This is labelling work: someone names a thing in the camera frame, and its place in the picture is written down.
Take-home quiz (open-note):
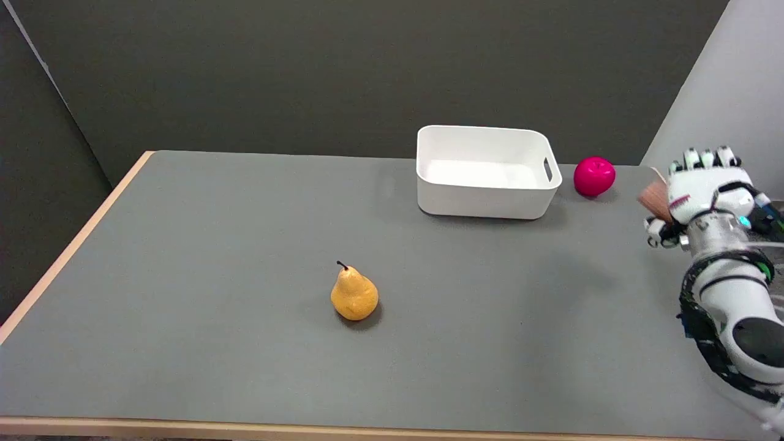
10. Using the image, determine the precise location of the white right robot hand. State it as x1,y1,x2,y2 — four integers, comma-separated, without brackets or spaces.
644,146,774,249

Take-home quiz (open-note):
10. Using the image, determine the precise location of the wooden cylinder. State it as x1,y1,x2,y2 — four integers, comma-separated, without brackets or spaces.
637,179,673,224

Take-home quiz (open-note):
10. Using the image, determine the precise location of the magenta toy apple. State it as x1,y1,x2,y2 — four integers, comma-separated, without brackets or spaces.
573,156,617,198

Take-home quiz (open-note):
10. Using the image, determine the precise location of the white plastic box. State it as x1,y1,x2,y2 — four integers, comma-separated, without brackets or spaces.
416,125,562,221

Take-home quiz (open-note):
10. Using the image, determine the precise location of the yellow toy pear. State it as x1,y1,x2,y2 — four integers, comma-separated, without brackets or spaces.
330,261,380,322

